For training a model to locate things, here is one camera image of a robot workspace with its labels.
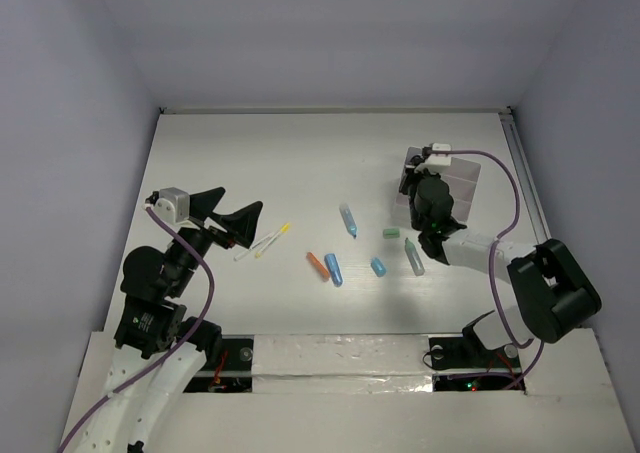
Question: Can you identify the white marker yellow cap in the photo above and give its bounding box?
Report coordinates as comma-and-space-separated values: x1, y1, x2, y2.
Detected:
255, 223, 291, 258

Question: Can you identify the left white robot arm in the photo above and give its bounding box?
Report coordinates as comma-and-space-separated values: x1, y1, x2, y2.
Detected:
58, 187, 263, 452

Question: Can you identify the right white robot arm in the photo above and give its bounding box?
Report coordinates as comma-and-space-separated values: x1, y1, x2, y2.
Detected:
399, 147, 602, 365

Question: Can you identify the white marker pen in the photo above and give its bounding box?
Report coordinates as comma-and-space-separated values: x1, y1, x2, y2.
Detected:
233, 231, 276, 262

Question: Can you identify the white divided organizer box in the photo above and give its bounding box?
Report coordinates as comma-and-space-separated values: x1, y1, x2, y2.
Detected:
392, 147, 481, 233

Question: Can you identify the green eraser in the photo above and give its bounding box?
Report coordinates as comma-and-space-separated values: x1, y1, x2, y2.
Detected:
382, 228, 400, 239

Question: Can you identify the blue marker upright tip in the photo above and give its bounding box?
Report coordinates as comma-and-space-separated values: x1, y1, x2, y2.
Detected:
339, 203, 358, 239

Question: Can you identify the grey green tipped marker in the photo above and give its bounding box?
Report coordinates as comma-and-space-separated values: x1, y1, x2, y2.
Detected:
404, 238, 425, 277

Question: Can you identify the orange highlighter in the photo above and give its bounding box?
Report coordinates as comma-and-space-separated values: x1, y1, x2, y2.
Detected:
306, 252, 331, 282

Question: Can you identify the short blue eraser cap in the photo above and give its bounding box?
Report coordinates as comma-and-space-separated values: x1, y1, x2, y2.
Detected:
370, 257, 387, 278

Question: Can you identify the large blue highlighter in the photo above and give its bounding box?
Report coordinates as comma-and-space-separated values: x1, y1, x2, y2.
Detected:
324, 253, 344, 287

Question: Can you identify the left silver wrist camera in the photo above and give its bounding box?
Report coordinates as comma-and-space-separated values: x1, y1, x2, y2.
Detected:
145, 187, 190, 225

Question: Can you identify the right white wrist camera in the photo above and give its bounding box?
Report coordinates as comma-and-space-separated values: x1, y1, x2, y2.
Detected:
422, 143, 452, 173

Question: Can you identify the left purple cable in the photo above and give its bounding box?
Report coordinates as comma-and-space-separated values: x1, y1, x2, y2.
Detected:
58, 205, 217, 453

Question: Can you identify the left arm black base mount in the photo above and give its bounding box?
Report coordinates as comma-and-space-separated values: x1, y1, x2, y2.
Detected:
184, 335, 254, 393

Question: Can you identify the aluminium side rail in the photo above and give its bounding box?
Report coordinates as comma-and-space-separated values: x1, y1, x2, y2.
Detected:
499, 111, 551, 243

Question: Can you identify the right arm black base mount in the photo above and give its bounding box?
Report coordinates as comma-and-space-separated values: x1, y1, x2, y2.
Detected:
422, 313, 525, 392

